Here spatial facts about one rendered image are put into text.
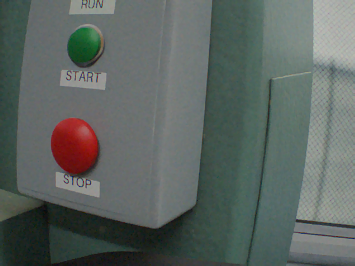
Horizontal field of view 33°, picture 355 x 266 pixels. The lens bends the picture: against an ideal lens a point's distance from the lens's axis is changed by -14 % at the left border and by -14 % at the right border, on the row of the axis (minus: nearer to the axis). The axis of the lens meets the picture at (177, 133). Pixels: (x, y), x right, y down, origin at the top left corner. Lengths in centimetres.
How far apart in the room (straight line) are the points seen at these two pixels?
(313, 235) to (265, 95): 149
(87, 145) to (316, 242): 150
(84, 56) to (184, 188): 10
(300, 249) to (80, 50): 153
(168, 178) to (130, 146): 3
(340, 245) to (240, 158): 143
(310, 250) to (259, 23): 148
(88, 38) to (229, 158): 11
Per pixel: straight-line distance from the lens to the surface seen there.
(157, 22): 34
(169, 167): 36
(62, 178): 38
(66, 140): 36
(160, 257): 39
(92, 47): 35
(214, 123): 40
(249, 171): 40
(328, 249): 182
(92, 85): 36
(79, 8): 36
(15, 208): 44
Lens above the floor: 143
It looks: 10 degrees down
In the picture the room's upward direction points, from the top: 5 degrees clockwise
